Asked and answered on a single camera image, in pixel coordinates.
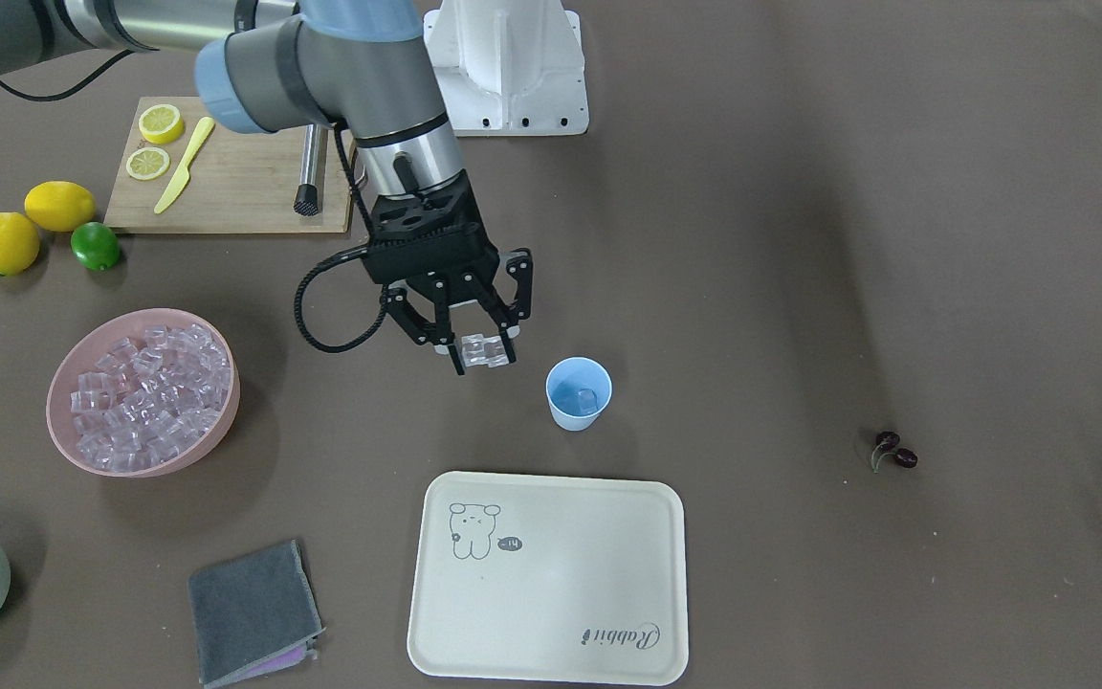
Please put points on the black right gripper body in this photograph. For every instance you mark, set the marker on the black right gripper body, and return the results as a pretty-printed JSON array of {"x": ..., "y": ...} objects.
[{"x": 516, "y": 274}]

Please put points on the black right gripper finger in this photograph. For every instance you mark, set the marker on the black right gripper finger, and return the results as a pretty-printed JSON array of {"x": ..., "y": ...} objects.
[
  {"x": 507, "y": 315},
  {"x": 437, "y": 332}
]

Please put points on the clear ice cube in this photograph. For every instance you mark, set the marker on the clear ice cube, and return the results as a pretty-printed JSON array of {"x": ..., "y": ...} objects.
[{"x": 478, "y": 350}]

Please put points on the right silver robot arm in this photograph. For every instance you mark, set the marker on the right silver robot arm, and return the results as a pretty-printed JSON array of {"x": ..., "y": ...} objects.
[{"x": 349, "y": 67}]

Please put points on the light blue paper cup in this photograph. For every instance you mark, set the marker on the light blue paper cup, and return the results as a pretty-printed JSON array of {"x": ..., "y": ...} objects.
[{"x": 578, "y": 390}]

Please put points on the pink bowl of ice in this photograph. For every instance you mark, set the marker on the pink bowl of ice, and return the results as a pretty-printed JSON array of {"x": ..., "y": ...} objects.
[{"x": 143, "y": 395}]

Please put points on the cream plastic tray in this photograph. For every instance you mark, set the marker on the cream plastic tray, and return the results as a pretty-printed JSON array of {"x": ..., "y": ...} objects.
[{"x": 543, "y": 578}]

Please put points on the yellow plastic knife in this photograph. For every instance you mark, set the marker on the yellow plastic knife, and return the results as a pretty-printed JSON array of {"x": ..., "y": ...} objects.
[{"x": 181, "y": 176}]

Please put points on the wooden cutting board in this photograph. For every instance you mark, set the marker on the wooden cutting board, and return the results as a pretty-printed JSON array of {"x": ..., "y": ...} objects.
[{"x": 240, "y": 183}]

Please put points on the lemon slice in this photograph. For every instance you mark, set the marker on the lemon slice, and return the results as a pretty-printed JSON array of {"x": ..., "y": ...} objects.
[
  {"x": 162, "y": 123},
  {"x": 147, "y": 163}
]

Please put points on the grey folded cloth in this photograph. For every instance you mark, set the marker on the grey folded cloth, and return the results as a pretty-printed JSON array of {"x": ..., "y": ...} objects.
[{"x": 254, "y": 615}]

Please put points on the green lime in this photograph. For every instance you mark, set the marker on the green lime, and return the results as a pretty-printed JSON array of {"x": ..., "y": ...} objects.
[{"x": 95, "y": 246}]

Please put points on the yellow lemon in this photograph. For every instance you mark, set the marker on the yellow lemon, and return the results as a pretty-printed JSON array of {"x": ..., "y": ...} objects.
[
  {"x": 60, "y": 207},
  {"x": 19, "y": 243}
]

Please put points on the dark cherry pair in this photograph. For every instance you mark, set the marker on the dark cherry pair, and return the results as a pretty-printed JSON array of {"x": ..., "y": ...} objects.
[{"x": 888, "y": 447}]

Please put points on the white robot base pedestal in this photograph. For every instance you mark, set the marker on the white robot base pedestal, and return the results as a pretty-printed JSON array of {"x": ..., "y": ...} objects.
[{"x": 509, "y": 68}]

